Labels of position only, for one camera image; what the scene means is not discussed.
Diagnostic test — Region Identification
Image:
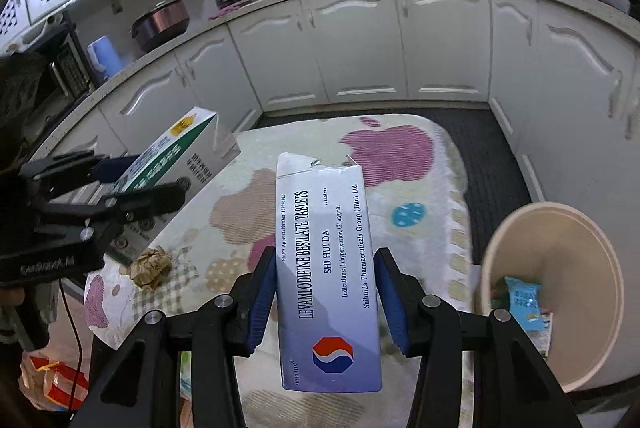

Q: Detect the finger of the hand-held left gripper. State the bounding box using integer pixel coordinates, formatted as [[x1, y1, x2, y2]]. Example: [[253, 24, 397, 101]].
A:
[[79, 182, 187, 237], [20, 151, 133, 199]]

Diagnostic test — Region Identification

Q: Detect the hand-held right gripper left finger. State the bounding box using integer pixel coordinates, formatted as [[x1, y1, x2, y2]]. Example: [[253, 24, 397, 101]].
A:
[[60, 249, 278, 428]]

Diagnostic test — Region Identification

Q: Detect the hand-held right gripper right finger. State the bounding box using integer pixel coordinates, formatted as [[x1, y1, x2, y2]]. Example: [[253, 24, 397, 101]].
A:
[[374, 248, 583, 428]]

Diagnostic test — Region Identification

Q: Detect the green white carton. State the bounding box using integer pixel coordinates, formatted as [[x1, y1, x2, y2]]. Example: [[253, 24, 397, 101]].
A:
[[107, 106, 242, 259]]

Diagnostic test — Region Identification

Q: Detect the white purple medicine box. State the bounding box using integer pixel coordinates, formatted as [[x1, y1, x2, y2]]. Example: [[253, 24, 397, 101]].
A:
[[276, 152, 383, 393]]

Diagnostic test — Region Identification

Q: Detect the beige round bin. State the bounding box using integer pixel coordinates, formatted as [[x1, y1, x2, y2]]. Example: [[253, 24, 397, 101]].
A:
[[480, 203, 626, 391]]

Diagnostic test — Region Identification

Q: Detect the crumpled brown paper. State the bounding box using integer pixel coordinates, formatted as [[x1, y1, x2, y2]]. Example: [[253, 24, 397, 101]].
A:
[[129, 245, 172, 291]]

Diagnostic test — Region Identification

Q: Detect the black microwave oven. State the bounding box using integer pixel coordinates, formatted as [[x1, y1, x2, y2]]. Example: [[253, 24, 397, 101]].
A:
[[27, 25, 92, 106]]

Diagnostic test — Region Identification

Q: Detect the light blue kettle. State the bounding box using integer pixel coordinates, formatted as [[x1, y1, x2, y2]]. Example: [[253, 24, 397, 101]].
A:
[[87, 35, 126, 76]]

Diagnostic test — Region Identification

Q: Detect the red plastic bag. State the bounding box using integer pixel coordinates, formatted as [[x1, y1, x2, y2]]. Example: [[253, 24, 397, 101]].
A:
[[20, 355, 91, 411]]

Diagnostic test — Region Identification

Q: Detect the blue snack packet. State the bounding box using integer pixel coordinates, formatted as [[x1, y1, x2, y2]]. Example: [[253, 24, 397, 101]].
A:
[[492, 276, 546, 334]]

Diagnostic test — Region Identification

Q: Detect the dark copper-banded pot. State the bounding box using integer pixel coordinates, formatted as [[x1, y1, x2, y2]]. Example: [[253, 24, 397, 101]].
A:
[[131, 0, 192, 53]]

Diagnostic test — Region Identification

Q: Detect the printed blanket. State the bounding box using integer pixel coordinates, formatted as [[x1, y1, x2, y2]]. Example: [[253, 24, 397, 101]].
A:
[[82, 114, 473, 428]]

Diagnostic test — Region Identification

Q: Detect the row of white cabinet doors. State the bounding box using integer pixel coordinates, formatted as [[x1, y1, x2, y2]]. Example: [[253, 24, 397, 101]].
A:
[[45, 0, 640, 219]]

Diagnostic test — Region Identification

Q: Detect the black cable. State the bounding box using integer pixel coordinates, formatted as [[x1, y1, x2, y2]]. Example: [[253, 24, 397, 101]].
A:
[[57, 280, 83, 409]]

